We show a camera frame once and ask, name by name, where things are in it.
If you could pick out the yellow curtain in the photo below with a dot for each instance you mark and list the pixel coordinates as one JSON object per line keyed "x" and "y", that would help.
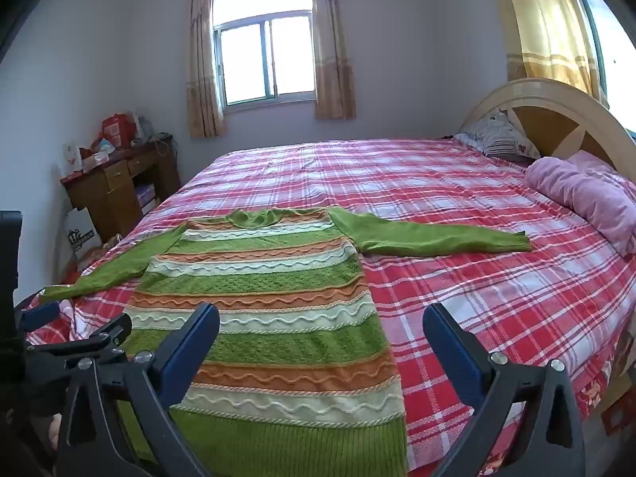
{"x": 541, "y": 20}

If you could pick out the sliding glass window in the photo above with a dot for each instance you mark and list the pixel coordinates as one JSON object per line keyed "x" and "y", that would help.
{"x": 266, "y": 44}

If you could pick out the white printed card box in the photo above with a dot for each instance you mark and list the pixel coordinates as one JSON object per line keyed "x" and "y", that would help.
{"x": 72, "y": 159}

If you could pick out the green striped knit sweater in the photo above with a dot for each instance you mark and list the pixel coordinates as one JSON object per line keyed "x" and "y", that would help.
{"x": 278, "y": 308}

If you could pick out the large bright window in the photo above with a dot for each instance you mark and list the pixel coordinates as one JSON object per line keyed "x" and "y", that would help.
{"x": 613, "y": 35}

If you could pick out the cartoon printed bed skirt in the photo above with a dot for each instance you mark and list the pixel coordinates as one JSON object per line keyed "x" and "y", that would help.
{"x": 613, "y": 387}

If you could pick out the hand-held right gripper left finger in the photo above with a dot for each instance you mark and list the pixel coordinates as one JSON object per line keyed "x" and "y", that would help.
{"x": 191, "y": 345}

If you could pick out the pile of small packets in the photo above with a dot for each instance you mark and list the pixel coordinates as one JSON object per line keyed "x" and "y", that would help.
{"x": 97, "y": 155}

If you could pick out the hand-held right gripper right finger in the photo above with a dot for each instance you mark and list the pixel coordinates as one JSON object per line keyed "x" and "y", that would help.
{"x": 449, "y": 348}

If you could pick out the white paper bag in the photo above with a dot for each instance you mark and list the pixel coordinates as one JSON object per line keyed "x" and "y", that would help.
{"x": 82, "y": 236}

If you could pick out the red plaid bed sheet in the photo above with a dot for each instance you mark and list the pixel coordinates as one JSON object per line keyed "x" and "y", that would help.
{"x": 447, "y": 194}

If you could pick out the red gift box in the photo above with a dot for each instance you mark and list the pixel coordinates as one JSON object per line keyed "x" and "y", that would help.
{"x": 119, "y": 129}

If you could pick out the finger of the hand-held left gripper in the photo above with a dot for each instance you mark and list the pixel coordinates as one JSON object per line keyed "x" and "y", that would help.
{"x": 39, "y": 317}
{"x": 99, "y": 340}

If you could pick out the beige curtain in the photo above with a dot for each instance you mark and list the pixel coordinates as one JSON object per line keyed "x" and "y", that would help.
{"x": 203, "y": 69}
{"x": 333, "y": 49}

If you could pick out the brown wooden desk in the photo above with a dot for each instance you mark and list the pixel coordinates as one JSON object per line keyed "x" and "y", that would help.
{"x": 112, "y": 194}

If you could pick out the brown patterned bundle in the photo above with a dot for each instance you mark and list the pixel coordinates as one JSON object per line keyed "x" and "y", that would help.
{"x": 99, "y": 253}

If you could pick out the pink blanket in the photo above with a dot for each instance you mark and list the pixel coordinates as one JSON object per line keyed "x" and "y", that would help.
{"x": 586, "y": 194}

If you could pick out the patterned pillow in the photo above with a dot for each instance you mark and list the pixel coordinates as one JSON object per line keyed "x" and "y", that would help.
{"x": 502, "y": 139}

